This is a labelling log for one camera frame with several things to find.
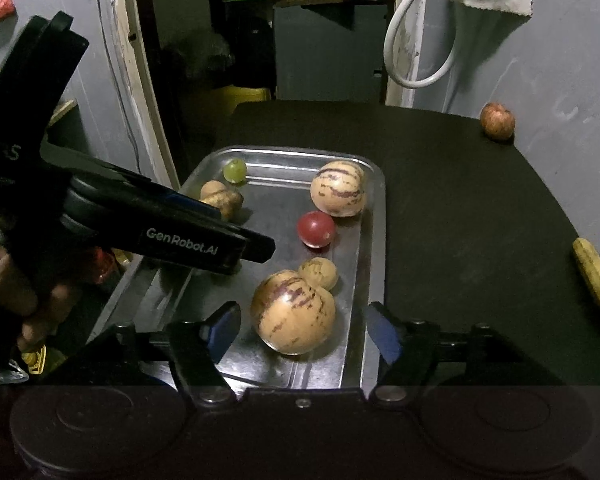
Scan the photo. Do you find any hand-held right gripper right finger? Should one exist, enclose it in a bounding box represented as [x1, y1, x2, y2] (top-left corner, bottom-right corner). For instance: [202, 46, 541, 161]
[364, 301, 531, 407]

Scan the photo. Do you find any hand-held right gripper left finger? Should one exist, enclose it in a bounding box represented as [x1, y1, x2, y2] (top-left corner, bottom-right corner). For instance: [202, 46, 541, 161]
[91, 301, 243, 408]

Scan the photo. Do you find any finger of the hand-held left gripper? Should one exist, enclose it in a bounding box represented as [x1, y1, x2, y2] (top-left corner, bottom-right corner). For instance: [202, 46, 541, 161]
[64, 192, 276, 277]
[72, 160, 242, 235]

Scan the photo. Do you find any tan round fruit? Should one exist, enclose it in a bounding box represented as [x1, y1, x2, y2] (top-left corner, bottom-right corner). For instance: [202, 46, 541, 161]
[212, 187, 244, 222]
[200, 180, 229, 202]

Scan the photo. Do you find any large striped pepino melon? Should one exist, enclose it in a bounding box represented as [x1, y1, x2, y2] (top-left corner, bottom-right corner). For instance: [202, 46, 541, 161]
[251, 270, 337, 357]

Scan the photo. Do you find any small striped pepino melon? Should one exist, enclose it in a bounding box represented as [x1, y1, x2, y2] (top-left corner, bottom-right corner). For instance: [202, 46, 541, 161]
[298, 257, 339, 292]

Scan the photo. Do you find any metal tray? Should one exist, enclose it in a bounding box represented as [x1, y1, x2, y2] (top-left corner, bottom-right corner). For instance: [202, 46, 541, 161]
[87, 146, 387, 392]

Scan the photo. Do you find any red tomato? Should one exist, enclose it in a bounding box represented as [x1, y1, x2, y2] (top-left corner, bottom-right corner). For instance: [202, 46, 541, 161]
[298, 211, 337, 249]

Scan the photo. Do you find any person's left hand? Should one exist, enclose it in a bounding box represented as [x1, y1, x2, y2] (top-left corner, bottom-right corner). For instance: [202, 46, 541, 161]
[0, 225, 85, 357]

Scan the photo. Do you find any wooden ledge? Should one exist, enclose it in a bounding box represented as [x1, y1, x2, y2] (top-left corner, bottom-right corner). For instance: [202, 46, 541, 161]
[47, 99, 78, 128]

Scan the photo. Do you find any green round fruit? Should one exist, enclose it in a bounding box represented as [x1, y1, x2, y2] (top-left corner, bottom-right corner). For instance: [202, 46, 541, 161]
[223, 158, 248, 184]

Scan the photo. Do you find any red packet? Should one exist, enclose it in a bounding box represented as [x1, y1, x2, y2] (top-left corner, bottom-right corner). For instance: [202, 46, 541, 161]
[92, 247, 118, 283]

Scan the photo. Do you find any yellow plastic stool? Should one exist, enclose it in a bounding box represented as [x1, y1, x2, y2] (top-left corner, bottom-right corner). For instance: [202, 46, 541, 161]
[212, 85, 272, 111]

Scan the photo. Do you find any large lobed pepino melon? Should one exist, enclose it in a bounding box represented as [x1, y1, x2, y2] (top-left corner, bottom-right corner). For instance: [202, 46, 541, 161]
[310, 160, 368, 218]

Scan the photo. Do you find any yellow packet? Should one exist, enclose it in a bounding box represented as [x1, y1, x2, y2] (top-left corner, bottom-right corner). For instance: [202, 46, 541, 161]
[20, 345, 48, 376]

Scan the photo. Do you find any grey cabinet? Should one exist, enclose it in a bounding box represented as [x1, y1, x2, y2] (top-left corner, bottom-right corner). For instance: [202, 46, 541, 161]
[274, 2, 386, 102]

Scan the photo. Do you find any straight spotted banana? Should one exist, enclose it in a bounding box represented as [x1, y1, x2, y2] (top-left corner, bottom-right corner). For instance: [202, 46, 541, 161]
[573, 237, 600, 332]

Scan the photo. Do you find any reddish apple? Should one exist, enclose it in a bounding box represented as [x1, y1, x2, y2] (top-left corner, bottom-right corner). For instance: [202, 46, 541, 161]
[480, 102, 516, 141]

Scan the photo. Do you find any white door frame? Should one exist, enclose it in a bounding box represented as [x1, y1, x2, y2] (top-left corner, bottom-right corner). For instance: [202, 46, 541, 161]
[92, 0, 431, 191]

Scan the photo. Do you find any white hose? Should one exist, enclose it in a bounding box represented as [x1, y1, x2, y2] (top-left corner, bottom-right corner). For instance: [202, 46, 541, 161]
[383, 0, 457, 90]

